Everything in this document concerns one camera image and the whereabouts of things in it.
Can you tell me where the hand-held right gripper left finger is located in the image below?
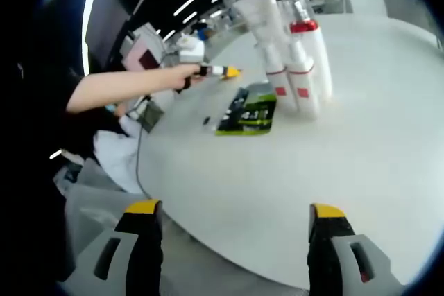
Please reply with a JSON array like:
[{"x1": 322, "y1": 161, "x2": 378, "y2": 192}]
[{"x1": 69, "y1": 199, "x2": 164, "y2": 296}]

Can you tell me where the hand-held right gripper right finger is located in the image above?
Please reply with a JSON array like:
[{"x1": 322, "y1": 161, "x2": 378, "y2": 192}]
[{"x1": 307, "y1": 202, "x2": 407, "y2": 296}]

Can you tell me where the white skincare tube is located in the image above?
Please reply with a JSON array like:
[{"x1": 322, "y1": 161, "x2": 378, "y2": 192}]
[{"x1": 234, "y1": 0, "x2": 289, "y2": 68}]

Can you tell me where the white skincare bottle red collar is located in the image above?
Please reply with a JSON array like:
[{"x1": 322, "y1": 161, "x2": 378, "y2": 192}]
[{"x1": 281, "y1": 0, "x2": 333, "y2": 103}]

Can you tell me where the green black packet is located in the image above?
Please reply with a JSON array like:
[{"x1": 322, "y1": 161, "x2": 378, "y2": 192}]
[{"x1": 214, "y1": 82, "x2": 278, "y2": 137}]

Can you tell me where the pink board dark red square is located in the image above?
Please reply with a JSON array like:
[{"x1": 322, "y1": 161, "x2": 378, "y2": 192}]
[{"x1": 119, "y1": 21, "x2": 166, "y2": 73}]

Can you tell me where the white cloth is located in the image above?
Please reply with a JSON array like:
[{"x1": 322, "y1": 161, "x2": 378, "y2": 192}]
[{"x1": 94, "y1": 114, "x2": 148, "y2": 195}]

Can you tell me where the person's dark shirt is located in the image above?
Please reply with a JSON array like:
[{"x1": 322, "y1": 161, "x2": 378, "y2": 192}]
[{"x1": 0, "y1": 62, "x2": 117, "y2": 276}]

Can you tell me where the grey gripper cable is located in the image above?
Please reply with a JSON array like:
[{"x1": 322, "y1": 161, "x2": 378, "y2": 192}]
[{"x1": 134, "y1": 94, "x2": 155, "y2": 202}]

